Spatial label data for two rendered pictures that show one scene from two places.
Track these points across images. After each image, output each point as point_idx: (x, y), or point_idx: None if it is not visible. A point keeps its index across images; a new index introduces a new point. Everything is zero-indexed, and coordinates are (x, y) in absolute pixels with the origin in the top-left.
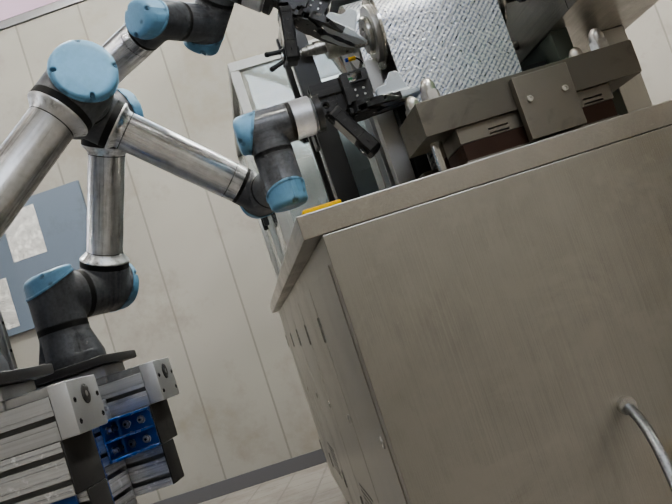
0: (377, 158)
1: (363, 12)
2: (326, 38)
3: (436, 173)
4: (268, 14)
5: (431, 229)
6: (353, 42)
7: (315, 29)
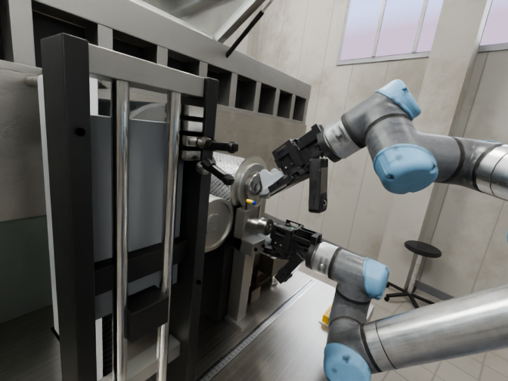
0: (101, 320)
1: (259, 169)
2: (282, 187)
3: (306, 274)
4: (332, 161)
5: None
6: (273, 195)
7: (298, 182)
